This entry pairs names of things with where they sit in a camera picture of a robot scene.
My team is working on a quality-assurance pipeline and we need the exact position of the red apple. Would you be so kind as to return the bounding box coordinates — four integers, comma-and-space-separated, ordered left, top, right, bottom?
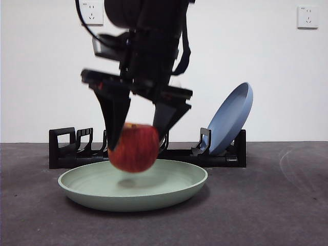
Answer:
108, 122, 159, 173

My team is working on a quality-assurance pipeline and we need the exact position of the green plate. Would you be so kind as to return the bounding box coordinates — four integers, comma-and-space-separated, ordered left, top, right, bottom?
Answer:
57, 158, 209, 212

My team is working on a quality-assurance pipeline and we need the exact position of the cream white plate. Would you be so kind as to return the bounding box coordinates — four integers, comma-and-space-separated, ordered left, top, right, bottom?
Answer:
157, 76, 183, 149

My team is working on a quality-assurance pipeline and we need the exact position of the blue plate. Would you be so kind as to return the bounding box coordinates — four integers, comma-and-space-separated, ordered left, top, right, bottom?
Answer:
206, 81, 254, 156

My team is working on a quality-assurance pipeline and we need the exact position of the black plate rack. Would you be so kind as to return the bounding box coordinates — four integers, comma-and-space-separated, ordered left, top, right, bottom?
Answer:
49, 127, 247, 170

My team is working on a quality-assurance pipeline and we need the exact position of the black looped cable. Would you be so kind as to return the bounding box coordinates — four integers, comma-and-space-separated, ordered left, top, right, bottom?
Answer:
172, 0, 192, 76

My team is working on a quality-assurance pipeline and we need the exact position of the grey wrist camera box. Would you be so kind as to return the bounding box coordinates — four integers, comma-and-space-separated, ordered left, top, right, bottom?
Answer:
92, 33, 130, 62

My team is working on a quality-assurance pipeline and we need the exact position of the white wall socket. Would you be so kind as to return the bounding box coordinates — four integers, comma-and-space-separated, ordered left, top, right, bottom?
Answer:
297, 6, 320, 29
81, 1, 104, 26

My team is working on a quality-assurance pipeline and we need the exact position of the black thin cable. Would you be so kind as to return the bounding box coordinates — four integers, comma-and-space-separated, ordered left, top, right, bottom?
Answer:
75, 0, 103, 43

